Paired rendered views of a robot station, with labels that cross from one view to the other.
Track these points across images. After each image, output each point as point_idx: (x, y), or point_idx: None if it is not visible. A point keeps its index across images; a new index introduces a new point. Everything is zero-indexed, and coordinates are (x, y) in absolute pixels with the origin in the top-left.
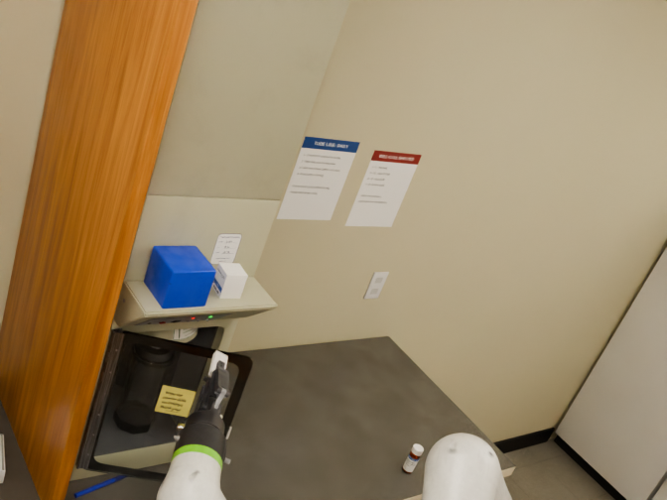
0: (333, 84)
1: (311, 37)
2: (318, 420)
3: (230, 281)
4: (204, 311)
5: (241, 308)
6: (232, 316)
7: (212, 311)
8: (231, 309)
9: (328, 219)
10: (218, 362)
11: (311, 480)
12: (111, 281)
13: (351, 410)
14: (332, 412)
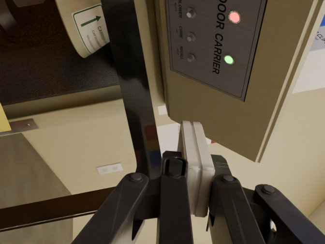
0: None
1: None
2: (2, 233)
3: (324, 60)
4: (314, 33)
5: (282, 113)
6: (187, 100)
7: (303, 55)
8: (289, 96)
9: (159, 113)
10: (225, 162)
11: None
12: None
13: (27, 241)
14: (16, 232)
